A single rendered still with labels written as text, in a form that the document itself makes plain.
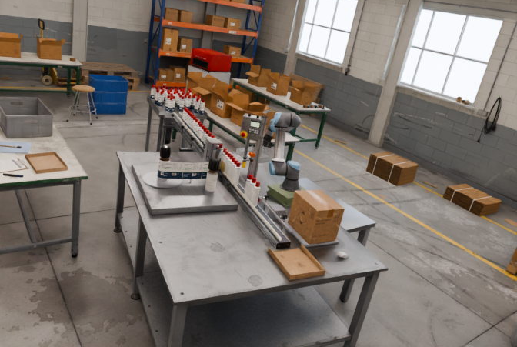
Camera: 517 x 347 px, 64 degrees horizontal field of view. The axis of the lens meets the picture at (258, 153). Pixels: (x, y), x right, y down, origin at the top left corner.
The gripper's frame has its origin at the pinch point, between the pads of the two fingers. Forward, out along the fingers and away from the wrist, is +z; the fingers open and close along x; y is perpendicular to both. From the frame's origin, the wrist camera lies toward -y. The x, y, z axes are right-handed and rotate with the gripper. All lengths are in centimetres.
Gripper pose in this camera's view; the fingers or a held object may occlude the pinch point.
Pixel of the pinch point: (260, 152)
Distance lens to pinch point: 408.7
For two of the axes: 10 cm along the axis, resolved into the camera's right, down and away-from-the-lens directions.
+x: 7.0, 1.4, 7.1
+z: -3.5, 9.2, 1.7
